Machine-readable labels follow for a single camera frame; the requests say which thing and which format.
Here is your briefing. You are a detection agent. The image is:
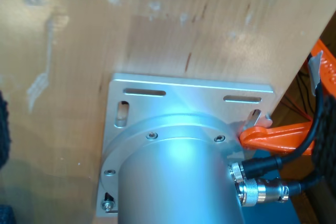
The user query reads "silver mounting plate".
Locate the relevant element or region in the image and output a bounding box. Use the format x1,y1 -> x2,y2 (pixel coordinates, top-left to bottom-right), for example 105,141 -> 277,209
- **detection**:
96,72 -> 276,218

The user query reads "orange clamp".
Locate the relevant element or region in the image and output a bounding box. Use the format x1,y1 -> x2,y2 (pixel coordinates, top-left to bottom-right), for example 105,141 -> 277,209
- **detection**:
238,39 -> 336,156

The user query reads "grey tape piece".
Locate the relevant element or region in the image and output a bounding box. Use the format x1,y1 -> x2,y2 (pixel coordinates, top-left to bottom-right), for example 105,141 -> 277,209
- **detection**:
307,50 -> 326,98

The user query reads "black cable, slim connector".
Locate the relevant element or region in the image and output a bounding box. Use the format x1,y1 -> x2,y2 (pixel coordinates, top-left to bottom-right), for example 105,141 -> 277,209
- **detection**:
228,83 -> 325,183

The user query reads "black cable, large metal connector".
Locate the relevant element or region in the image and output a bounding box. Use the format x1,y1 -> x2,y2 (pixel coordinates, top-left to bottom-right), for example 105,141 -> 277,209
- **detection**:
235,171 -> 330,207

